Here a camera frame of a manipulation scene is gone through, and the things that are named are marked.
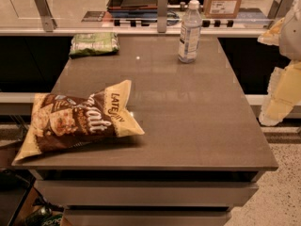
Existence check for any left metal glass bracket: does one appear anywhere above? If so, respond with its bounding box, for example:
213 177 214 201
34 0 57 32

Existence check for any brown chip bag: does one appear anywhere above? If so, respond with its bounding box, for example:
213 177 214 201
15 80 144 161

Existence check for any right metal glass bracket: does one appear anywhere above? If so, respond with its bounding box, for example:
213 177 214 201
267 0 294 28

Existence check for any lower grey drawer front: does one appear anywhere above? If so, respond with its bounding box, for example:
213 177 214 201
64 210 231 226

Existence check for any cardboard box with label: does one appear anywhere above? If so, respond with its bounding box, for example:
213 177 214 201
203 0 242 19

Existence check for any green chip bag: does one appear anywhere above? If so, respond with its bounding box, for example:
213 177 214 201
69 32 119 57

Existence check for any green soda can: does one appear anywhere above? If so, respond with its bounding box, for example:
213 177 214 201
24 206 52 226

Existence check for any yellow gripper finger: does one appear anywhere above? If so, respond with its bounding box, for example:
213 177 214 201
258 18 284 46
259 60 301 126

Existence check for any middle metal glass bracket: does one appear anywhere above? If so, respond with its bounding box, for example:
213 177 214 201
157 0 168 33

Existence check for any upper grey drawer front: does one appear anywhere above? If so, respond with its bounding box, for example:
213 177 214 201
35 180 259 207

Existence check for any metal glass bracket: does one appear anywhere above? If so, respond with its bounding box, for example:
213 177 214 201
34 0 57 32
157 0 168 33
267 0 294 28

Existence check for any clear blue-label plastic bottle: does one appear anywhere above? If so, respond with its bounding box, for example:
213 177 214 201
178 0 202 63

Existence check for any grey drawer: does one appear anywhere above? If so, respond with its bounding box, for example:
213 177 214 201
64 210 231 226
35 180 259 207

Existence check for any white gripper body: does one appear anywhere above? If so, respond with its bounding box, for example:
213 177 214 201
279 0 301 60

